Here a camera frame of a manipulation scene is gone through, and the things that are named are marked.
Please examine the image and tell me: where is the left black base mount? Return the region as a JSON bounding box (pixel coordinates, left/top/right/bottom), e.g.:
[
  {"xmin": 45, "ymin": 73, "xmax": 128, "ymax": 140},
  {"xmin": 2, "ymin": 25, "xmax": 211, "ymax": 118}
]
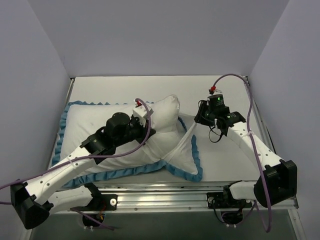
[{"xmin": 89, "ymin": 193, "xmax": 118, "ymax": 212}]

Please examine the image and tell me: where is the aluminium rail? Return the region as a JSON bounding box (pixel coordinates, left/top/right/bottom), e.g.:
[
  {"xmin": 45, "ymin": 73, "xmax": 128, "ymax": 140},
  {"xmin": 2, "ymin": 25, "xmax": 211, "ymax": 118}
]
[
  {"xmin": 241, "ymin": 76, "xmax": 276, "ymax": 154},
  {"xmin": 52, "ymin": 181, "xmax": 300, "ymax": 215},
  {"xmin": 61, "ymin": 77, "xmax": 76, "ymax": 114}
]

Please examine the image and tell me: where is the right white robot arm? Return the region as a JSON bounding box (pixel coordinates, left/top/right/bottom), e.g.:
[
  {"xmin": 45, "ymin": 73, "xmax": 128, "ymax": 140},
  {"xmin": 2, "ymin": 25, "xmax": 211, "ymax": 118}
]
[{"xmin": 194, "ymin": 94, "xmax": 298, "ymax": 208}]

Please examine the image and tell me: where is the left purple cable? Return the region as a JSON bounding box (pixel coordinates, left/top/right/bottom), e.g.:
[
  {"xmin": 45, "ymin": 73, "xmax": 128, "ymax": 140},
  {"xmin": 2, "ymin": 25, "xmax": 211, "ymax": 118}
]
[{"xmin": 0, "ymin": 98, "xmax": 152, "ymax": 206}]

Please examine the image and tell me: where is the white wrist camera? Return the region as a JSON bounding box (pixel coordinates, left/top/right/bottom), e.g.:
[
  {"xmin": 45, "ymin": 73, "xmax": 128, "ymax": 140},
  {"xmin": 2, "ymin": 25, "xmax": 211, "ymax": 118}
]
[
  {"xmin": 208, "ymin": 86, "xmax": 222, "ymax": 96},
  {"xmin": 132, "ymin": 104, "xmax": 154, "ymax": 126}
]

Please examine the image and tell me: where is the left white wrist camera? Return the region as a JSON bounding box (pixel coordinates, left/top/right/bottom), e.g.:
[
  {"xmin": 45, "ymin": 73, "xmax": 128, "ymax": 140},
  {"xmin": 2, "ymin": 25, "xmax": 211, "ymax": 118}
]
[{"xmin": 132, "ymin": 104, "xmax": 154, "ymax": 126}]

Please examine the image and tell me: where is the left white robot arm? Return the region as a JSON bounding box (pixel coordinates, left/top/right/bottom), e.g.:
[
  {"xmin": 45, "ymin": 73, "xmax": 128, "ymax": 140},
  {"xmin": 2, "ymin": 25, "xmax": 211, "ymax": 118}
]
[{"xmin": 10, "ymin": 110, "xmax": 156, "ymax": 230}]

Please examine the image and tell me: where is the right side aluminium rail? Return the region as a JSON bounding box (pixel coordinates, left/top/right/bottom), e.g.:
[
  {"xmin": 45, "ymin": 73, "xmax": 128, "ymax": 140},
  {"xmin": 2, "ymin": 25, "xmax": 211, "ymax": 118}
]
[{"xmin": 241, "ymin": 76, "xmax": 276, "ymax": 154}]

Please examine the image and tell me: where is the blue patterned ruffled pillowcase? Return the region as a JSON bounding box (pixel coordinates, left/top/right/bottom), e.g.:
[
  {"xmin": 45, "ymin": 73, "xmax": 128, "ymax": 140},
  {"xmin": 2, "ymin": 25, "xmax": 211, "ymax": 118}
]
[{"xmin": 50, "ymin": 95, "xmax": 203, "ymax": 188}]

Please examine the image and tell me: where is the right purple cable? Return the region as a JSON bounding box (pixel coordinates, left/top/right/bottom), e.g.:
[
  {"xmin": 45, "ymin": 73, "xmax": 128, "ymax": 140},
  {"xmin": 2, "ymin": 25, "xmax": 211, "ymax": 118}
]
[{"xmin": 212, "ymin": 73, "xmax": 273, "ymax": 233}]

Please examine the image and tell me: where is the left side aluminium rail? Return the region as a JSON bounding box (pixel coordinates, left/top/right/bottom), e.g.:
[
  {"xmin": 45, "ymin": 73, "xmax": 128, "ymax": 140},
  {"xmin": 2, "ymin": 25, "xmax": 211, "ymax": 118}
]
[{"xmin": 61, "ymin": 77, "xmax": 76, "ymax": 114}]

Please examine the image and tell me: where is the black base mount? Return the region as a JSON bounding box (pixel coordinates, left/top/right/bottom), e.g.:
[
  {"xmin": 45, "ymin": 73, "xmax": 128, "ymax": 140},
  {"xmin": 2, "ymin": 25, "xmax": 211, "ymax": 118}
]
[
  {"xmin": 89, "ymin": 193, "xmax": 118, "ymax": 212},
  {"xmin": 206, "ymin": 192, "xmax": 237, "ymax": 209}
]

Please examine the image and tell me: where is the purple cable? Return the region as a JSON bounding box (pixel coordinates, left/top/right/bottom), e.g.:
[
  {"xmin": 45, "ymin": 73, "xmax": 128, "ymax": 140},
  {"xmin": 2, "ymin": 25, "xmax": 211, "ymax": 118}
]
[
  {"xmin": 0, "ymin": 98, "xmax": 152, "ymax": 206},
  {"xmin": 212, "ymin": 73, "xmax": 273, "ymax": 233}
]

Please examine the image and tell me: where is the white pillow insert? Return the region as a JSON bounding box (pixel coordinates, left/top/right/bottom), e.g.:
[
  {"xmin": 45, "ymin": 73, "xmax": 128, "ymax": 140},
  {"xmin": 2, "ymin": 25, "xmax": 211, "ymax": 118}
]
[{"xmin": 58, "ymin": 94, "xmax": 182, "ymax": 173}]

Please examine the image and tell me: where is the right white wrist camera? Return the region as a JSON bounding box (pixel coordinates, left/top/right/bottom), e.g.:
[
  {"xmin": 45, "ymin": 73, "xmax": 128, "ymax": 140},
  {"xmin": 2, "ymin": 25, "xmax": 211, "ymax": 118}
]
[{"xmin": 208, "ymin": 86, "xmax": 222, "ymax": 96}]

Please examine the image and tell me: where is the aluminium front rail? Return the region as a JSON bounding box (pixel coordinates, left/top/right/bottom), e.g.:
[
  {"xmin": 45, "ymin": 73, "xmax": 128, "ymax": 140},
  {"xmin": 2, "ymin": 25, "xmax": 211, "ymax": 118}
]
[{"xmin": 52, "ymin": 181, "xmax": 300, "ymax": 215}]

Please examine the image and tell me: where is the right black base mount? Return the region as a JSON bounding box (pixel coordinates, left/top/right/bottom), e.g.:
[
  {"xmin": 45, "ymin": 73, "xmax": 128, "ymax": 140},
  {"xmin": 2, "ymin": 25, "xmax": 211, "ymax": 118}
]
[{"xmin": 206, "ymin": 192, "xmax": 237, "ymax": 209}]

